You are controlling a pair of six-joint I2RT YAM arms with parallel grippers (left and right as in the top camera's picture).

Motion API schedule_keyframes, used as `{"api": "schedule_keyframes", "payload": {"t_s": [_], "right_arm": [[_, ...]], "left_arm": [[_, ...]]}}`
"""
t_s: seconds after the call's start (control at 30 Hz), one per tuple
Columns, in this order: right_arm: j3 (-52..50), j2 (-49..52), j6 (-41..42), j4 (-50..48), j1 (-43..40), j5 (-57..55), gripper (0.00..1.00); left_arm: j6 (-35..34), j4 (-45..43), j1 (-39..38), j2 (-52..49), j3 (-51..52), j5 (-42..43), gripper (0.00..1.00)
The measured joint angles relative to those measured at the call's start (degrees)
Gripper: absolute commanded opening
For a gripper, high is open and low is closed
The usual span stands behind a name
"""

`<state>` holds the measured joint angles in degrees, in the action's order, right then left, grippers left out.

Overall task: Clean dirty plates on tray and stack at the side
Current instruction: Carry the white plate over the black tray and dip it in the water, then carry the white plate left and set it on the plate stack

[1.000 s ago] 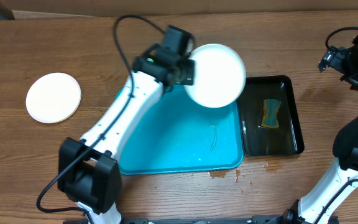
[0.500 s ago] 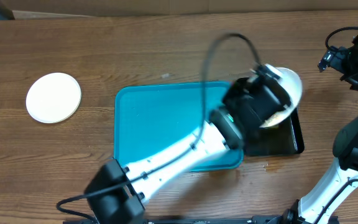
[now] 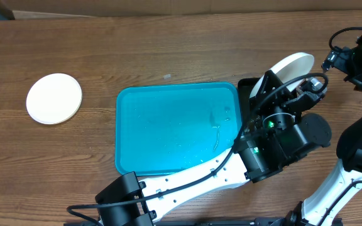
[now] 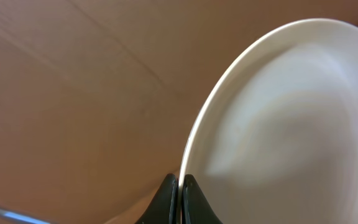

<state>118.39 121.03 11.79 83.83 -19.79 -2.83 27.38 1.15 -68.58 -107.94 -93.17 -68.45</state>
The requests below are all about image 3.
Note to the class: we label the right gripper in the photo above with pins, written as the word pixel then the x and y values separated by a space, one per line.
pixel 347 58

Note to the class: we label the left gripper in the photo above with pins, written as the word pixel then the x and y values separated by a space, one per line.
pixel 279 102

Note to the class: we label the white plate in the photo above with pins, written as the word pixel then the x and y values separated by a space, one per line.
pixel 293 66
pixel 54 99

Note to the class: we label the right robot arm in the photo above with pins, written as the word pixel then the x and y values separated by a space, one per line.
pixel 345 180

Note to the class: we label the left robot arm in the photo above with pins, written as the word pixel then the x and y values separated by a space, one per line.
pixel 277 131

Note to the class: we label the black water tray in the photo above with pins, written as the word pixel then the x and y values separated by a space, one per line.
pixel 245 86

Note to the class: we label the teal plastic tray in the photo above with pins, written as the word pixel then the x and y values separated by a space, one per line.
pixel 165 129

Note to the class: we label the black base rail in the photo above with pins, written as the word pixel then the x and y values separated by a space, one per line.
pixel 261 221

